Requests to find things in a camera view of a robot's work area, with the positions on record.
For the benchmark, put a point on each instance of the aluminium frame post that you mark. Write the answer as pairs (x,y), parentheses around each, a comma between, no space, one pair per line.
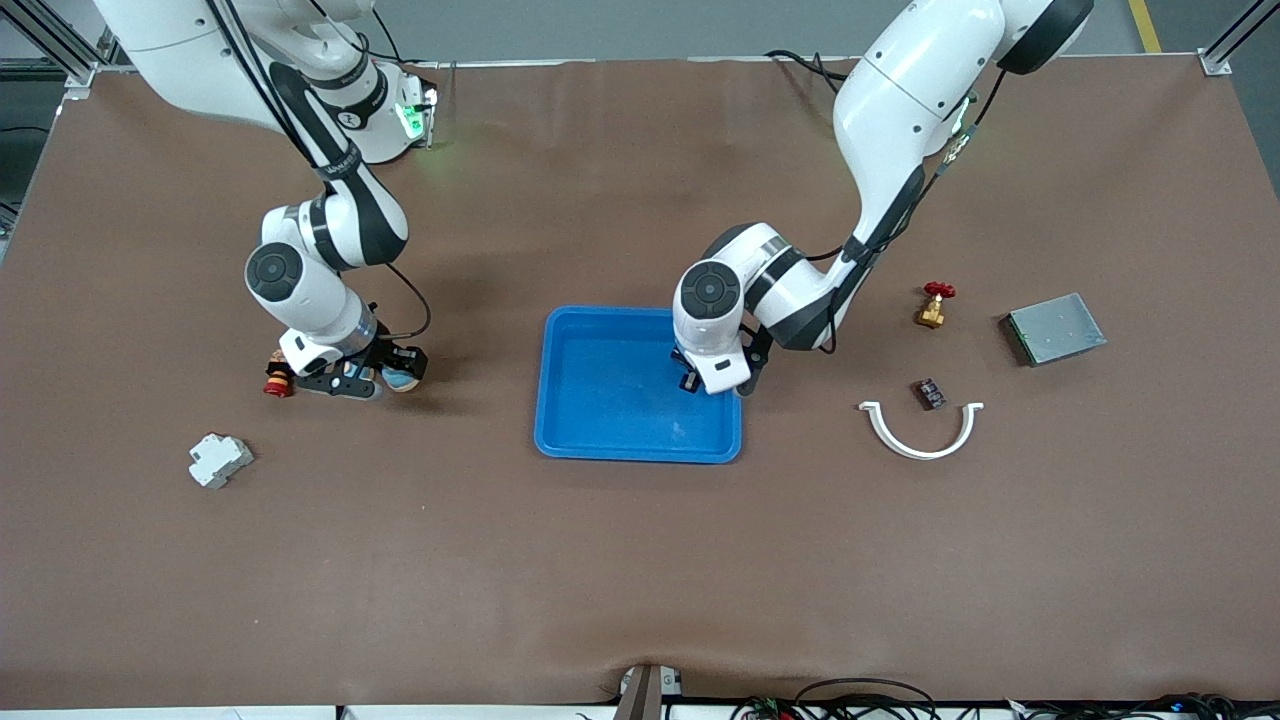
(55,42)
(1218,60)

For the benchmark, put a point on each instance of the grey metal box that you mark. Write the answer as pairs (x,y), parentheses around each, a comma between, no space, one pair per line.
(1055,330)

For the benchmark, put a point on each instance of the small dark block capacitor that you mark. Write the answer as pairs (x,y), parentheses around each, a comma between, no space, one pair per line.
(930,394)

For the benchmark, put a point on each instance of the blue plastic tray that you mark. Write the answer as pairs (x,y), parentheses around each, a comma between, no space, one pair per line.
(620,410)

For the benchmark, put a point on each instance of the white curved plastic bracket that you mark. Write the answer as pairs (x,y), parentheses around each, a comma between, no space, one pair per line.
(915,452)

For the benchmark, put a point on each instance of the red yellow emergency stop button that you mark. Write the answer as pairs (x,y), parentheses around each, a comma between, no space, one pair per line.
(274,385)

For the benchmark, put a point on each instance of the brown table mat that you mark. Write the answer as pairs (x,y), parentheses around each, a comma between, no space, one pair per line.
(640,560)

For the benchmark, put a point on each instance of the white circuit breaker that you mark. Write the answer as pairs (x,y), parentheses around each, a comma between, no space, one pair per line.
(218,460)

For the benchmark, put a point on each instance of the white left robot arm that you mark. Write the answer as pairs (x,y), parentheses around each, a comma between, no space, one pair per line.
(900,110)

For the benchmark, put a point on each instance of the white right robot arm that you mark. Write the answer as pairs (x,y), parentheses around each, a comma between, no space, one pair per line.
(180,60)

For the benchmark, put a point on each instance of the white table edge rail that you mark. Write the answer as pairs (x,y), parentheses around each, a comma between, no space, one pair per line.
(150,714)

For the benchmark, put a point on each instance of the blue bell with orange button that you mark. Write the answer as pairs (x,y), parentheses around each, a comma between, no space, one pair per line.
(402,380)

